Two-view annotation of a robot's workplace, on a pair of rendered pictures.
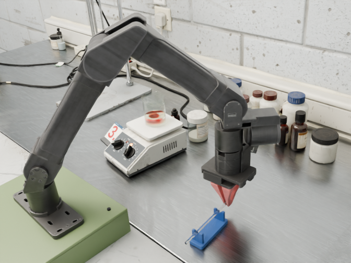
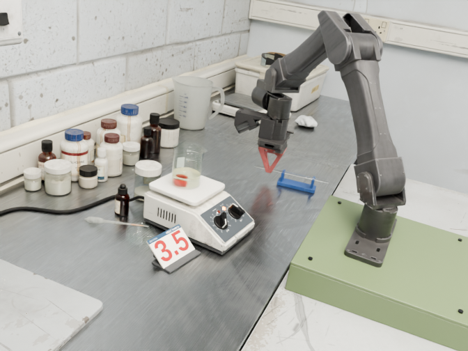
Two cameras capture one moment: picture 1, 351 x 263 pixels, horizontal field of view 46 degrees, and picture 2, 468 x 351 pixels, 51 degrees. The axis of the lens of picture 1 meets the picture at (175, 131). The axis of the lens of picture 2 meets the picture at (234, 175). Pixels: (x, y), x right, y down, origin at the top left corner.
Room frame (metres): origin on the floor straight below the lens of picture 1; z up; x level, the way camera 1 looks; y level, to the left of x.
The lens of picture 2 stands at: (1.36, 0.92, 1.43)
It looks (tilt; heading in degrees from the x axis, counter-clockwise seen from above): 24 degrees down; 242
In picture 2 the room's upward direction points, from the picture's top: 8 degrees clockwise
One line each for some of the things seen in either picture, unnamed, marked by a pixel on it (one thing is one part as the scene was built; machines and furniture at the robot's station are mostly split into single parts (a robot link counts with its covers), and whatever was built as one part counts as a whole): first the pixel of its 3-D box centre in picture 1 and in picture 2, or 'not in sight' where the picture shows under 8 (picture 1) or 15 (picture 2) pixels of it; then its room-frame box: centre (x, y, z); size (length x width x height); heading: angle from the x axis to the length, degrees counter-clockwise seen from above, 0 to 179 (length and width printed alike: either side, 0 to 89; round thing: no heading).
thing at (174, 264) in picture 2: (115, 135); (174, 247); (1.08, 0.18, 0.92); 0.09 x 0.06 x 0.04; 31
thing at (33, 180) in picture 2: not in sight; (33, 179); (1.30, -0.15, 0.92); 0.04 x 0.04 x 0.04
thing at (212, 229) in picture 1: (209, 226); (297, 180); (0.67, -0.06, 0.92); 0.10 x 0.03 x 0.04; 139
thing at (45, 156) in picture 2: not in sight; (47, 161); (1.27, -0.19, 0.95); 0.04 x 0.04 x 0.10
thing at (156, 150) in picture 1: (148, 141); (196, 208); (1.00, 0.08, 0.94); 0.22 x 0.13 x 0.08; 126
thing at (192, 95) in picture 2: not in sight; (196, 104); (0.78, -0.54, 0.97); 0.18 x 0.13 x 0.15; 143
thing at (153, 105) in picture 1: (153, 110); (188, 166); (1.02, 0.06, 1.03); 0.07 x 0.06 x 0.08; 141
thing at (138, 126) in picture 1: (154, 124); (187, 186); (1.02, 0.06, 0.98); 0.12 x 0.12 x 0.01; 36
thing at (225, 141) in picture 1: (231, 135); (278, 106); (0.73, -0.11, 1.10); 0.07 x 0.06 x 0.07; 92
